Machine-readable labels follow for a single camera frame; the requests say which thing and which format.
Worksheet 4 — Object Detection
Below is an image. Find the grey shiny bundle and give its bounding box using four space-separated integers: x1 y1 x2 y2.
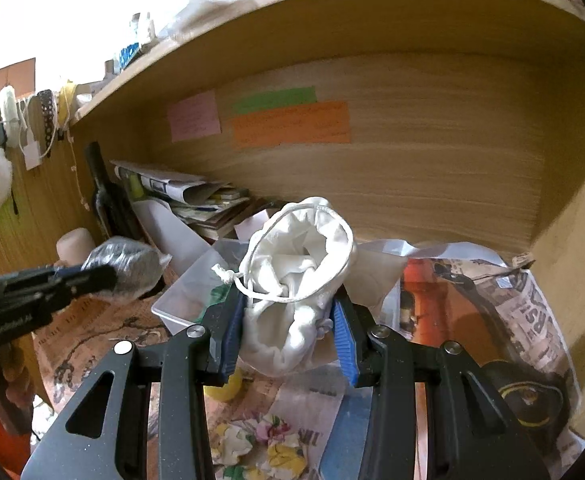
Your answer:
81 236 172 304

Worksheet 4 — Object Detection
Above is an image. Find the green knitted cloth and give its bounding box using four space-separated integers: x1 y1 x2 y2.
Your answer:
208 284 230 308

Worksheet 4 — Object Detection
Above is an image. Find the white drawstring cloth bag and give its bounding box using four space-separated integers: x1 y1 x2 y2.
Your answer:
211 197 357 377

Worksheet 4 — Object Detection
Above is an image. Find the beige cylinder object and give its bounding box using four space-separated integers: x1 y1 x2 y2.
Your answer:
56 228 96 266

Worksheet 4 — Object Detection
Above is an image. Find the yellow foam ball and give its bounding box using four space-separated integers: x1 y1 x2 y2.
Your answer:
204 368 244 403

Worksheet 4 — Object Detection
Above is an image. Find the clear plastic storage box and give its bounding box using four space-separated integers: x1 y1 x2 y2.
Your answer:
151 238 248 335

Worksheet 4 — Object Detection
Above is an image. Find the black yellow round object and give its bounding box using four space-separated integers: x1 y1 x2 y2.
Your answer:
483 361 570 456

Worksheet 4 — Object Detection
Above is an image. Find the dark glass bottle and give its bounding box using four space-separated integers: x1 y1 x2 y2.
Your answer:
84 142 145 240

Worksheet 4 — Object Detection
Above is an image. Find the floral crumpled cloth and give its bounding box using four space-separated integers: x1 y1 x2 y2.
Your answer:
210 414 309 480

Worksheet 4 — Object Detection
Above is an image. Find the clear plastic box lid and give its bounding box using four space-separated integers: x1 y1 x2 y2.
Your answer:
132 200 210 276

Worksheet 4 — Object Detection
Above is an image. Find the newspaper sheet on right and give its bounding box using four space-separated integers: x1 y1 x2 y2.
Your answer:
402 253 585 466

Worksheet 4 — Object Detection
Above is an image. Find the blue sponge block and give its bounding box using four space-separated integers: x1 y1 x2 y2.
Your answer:
320 387 372 480

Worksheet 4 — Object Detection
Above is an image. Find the orange printed plastic bag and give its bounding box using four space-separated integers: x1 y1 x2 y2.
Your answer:
401 259 511 365

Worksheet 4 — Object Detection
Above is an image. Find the small white card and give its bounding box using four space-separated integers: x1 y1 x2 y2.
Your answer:
234 209 270 242

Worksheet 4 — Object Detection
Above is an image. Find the stack of newspapers and magazines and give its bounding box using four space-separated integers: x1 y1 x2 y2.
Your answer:
111 160 268 242

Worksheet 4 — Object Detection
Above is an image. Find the pink sticky note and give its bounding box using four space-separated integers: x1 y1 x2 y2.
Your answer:
166 90 222 143

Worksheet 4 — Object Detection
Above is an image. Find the green sticky note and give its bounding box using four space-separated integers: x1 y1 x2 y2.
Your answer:
233 87 317 115

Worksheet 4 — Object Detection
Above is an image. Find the orange sticky note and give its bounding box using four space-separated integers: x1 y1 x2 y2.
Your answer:
232 101 351 148

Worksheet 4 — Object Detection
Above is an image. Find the wooden shelf unit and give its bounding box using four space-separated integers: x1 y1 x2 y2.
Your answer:
0 0 585 435

